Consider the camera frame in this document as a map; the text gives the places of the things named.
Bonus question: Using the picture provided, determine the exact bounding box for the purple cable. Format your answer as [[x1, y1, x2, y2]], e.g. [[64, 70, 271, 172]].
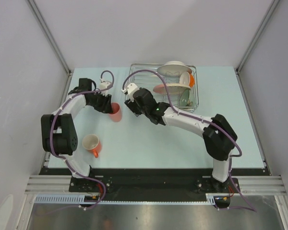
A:
[[39, 70, 115, 214], [122, 69, 256, 213]]

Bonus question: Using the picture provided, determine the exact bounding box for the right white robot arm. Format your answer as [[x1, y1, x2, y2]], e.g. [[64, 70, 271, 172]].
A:
[[121, 83, 238, 192]]

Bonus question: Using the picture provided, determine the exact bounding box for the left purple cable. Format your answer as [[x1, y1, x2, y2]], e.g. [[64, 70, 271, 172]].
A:
[[39, 70, 115, 214]]

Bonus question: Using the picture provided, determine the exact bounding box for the pink tumbler cup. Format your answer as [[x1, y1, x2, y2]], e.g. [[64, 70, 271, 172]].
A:
[[109, 103, 122, 122]]

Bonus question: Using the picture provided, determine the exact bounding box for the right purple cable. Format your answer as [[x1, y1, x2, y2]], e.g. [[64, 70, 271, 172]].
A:
[[122, 69, 256, 213]]

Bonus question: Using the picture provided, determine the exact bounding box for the pink cream leaf plate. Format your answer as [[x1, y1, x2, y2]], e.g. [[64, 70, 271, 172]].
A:
[[153, 83, 192, 95]]

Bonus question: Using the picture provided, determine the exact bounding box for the aluminium frame rail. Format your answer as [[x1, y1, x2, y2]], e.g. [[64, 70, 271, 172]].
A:
[[25, 174, 74, 195]]

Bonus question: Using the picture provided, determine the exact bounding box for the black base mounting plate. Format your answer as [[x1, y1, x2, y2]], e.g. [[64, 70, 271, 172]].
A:
[[39, 167, 270, 202]]

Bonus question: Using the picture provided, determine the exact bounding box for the chrome wire dish rack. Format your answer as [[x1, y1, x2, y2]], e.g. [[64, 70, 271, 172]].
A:
[[125, 63, 199, 113]]

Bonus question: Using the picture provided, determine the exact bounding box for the white deep plate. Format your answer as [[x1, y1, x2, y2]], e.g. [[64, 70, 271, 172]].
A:
[[157, 61, 192, 77]]

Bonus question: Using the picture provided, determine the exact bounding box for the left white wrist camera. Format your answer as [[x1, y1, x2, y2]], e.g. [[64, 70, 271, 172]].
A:
[[99, 80, 112, 94]]

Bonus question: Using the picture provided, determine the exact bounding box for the orange mug with handle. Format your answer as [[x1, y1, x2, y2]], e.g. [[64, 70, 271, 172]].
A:
[[82, 134, 102, 158]]

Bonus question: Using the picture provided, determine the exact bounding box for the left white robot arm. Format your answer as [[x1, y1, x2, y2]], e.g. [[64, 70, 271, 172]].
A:
[[41, 78, 113, 192]]

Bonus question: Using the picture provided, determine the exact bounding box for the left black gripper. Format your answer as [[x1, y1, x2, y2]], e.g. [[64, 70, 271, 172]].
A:
[[87, 91, 113, 114]]

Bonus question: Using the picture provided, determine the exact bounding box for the white slotted cable duct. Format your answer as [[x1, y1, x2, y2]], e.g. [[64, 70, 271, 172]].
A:
[[35, 194, 215, 205]]

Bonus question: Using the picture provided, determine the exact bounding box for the orange white bowl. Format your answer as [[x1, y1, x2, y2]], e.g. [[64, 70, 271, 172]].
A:
[[179, 71, 195, 88]]

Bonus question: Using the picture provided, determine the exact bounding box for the green celadon bowl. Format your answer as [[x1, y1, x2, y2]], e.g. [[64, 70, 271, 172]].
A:
[[179, 89, 196, 107]]

